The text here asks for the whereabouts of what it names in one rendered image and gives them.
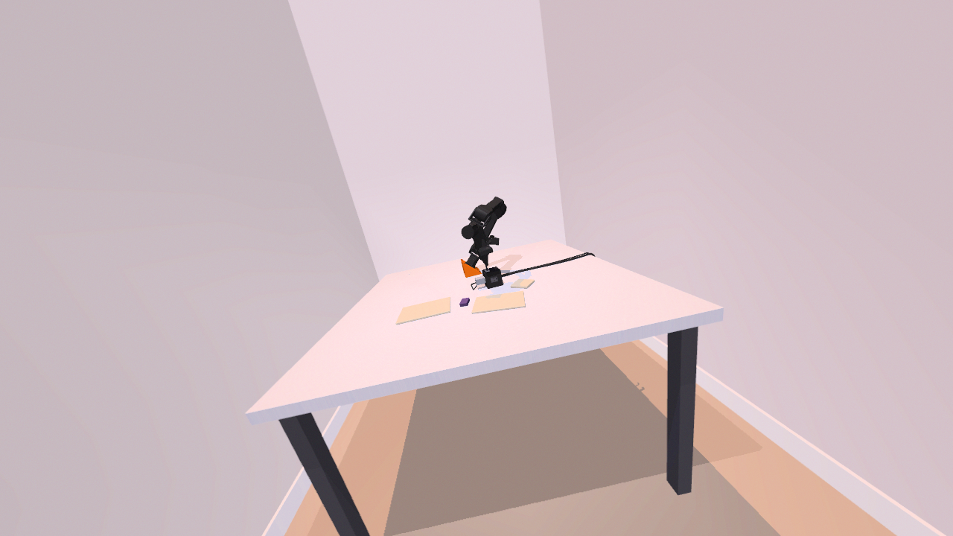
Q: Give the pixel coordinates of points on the black usb cable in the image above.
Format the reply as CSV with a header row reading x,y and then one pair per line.
x,y
481,280

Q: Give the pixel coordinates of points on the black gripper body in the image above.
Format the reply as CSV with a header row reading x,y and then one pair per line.
x,y
480,245

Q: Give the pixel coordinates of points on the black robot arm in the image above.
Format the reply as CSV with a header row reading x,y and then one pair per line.
x,y
489,214

